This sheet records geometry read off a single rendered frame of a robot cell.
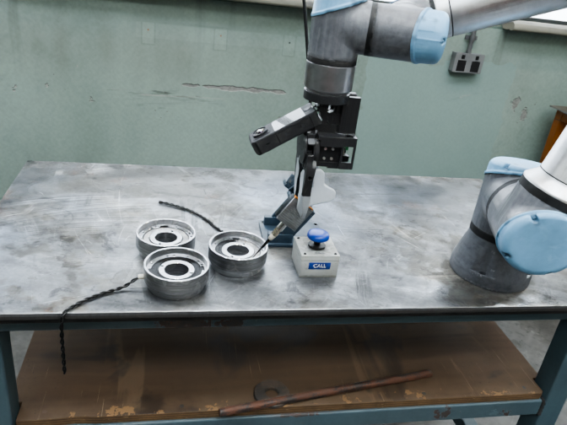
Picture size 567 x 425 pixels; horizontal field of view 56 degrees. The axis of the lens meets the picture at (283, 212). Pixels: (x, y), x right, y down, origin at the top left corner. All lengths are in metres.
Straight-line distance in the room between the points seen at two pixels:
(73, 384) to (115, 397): 0.09
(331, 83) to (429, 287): 0.42
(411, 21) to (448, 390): 0.74
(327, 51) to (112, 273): 0.50
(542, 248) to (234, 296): 0.48
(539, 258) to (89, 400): 0.80
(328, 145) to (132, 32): 1.72
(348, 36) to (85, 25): 1.79
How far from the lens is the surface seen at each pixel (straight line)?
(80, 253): 1.01
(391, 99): 2.70
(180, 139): 2.56
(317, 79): 0.81
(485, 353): 1.34
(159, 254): 0.93
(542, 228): 0.87
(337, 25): 0.79
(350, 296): 0.94
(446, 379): 1.23
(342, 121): 0.85
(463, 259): 1.07
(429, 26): 0.80
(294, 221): 0.91
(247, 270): 0.92
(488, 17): 0.94
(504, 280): 1.06
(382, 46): 0.80
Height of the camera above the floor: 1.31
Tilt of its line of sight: 26 degrees down
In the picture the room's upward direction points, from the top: 7 degrees clockwise
